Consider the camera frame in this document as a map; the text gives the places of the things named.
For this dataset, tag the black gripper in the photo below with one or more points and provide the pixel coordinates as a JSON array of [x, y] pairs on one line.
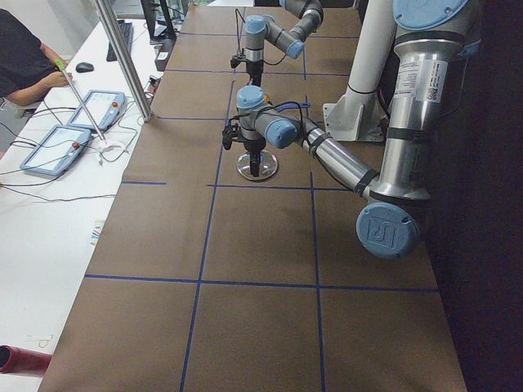
[[255, 67], [253, 145]]

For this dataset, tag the dark blue saucepan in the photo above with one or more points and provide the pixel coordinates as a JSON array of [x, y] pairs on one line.
[[292, 105]]

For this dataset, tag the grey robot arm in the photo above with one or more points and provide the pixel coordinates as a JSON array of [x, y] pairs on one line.
[[390, 175], [261, 29]]

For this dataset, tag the black monitor stand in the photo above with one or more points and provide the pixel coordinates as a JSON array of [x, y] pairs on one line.
[[159, 20]]

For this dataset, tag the far teach pendant tablet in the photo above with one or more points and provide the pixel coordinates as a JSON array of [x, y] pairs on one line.
[[105, 107]]

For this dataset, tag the teach pendant tablet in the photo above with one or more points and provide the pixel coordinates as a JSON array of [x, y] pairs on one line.
[[105, 107], [57, 151]]

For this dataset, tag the black computer mouse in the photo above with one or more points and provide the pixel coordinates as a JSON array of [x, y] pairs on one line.
[[84, 67]]

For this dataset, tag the metal reacher stick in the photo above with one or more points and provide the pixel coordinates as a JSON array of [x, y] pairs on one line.
[[61, 67]]

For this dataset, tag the near teach pendant tablet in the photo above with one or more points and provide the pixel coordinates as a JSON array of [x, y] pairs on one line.
[[57, 151]]

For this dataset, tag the seated person black shirt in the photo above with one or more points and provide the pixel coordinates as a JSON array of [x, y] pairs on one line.
[[28, 66]]

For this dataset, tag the red cylinder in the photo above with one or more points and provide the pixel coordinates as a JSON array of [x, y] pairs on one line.
[[23, 362]]

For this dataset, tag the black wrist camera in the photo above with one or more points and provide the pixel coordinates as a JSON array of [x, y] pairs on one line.
[[236, 60], [231, 134]]

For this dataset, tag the white pedestal column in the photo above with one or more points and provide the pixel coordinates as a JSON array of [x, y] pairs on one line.
[[355, 116]]

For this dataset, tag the aluminium frame post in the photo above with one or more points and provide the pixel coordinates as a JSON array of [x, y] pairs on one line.
[[110, 24]]

